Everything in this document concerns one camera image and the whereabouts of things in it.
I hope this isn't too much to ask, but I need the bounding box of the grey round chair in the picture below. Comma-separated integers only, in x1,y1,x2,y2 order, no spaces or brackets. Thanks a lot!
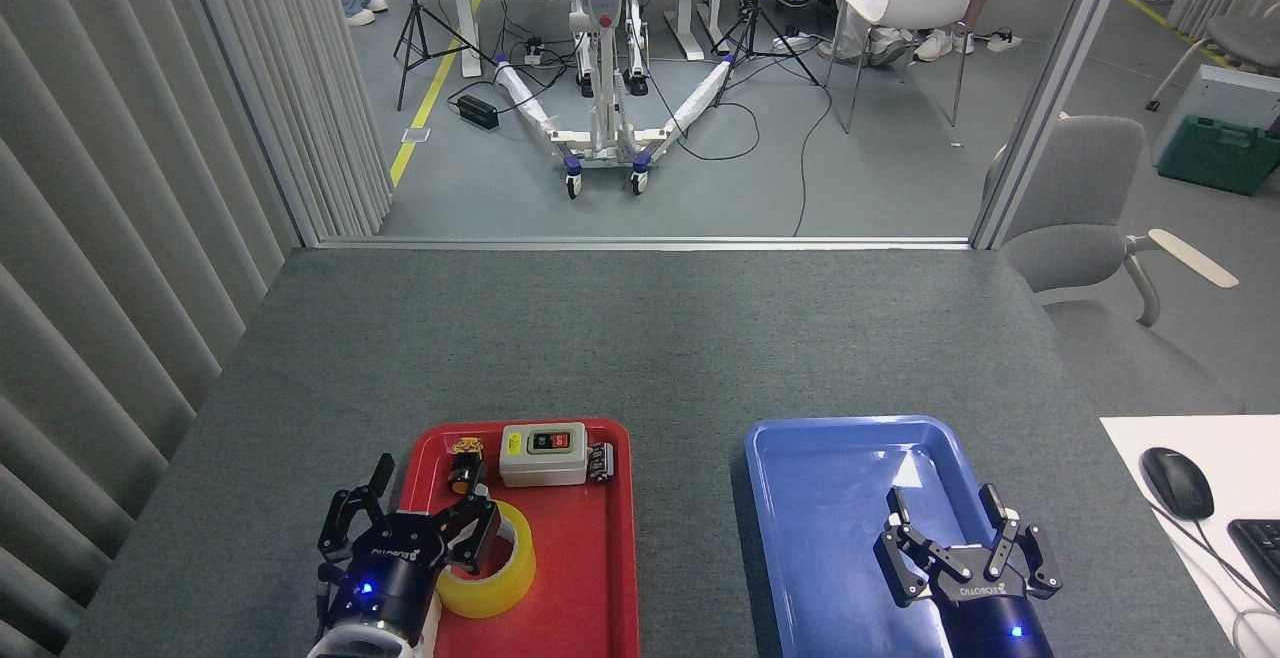
1145,16,1280,114

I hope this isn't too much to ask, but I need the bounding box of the black orange push button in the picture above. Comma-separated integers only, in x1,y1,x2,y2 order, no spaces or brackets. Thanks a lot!
446,438,487,497

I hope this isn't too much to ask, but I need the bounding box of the blue plastic tray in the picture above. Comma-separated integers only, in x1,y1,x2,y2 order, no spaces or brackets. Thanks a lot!
744,416,1053,658

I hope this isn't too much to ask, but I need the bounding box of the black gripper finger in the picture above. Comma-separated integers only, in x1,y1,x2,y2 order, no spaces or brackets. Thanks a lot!
318,453,396,555
874,485,974,608
430,494,502,579
978,483,1064,599

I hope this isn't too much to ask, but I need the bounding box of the black floor cable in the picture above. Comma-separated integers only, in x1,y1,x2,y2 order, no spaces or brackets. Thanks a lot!
793,88,834,237

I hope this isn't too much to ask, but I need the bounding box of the yellow tape roll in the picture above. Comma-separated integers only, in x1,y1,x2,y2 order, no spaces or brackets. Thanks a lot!
436,500,537,620

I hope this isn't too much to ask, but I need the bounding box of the silver post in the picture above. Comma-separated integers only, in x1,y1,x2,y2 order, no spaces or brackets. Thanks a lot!
970,0,1141,250

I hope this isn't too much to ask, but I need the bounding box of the black mouse cable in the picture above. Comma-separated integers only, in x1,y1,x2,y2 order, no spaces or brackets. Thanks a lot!
1150,498,1280,611

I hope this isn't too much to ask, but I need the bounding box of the red plastic tray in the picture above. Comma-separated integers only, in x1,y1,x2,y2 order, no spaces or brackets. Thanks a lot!
397,418,641,658

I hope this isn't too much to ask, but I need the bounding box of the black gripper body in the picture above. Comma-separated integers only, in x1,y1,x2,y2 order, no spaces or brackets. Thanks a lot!
929,572,1057,658
327,510,452,640

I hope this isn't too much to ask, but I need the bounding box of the black computer mouse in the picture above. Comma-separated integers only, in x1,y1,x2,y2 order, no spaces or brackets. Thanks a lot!
1140,447,1215,521

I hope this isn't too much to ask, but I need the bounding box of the grey office chair with armrest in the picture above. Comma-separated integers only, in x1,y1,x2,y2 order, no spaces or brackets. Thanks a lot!
985,116,1241,329

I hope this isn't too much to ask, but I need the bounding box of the white desk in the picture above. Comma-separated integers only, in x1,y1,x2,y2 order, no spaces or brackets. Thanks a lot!
1100,415,1280,658

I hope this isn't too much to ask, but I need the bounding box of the silver table rail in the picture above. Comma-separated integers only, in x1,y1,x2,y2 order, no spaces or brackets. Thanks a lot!
318,235,973,251

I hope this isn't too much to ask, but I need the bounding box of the black keyboard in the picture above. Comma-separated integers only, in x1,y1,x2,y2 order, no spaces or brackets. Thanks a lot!
1227,519,1280,609

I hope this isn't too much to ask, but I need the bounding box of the green plastic case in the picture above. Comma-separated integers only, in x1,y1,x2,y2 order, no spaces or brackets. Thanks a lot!
1158,115,1280,197

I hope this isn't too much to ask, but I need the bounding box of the black tripod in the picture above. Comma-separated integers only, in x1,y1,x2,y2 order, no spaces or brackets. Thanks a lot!
393,0,496,111
712,0,821,107

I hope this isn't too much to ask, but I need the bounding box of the white stand on wheels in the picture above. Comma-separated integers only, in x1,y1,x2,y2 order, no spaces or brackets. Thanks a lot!
495,0,736,199

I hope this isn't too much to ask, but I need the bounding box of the grey metal box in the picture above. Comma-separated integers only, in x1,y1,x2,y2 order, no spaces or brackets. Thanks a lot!
1152,65,1280,169

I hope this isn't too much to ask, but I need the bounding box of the white switch box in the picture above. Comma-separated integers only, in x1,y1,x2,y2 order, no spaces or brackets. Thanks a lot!
499,423,589,488

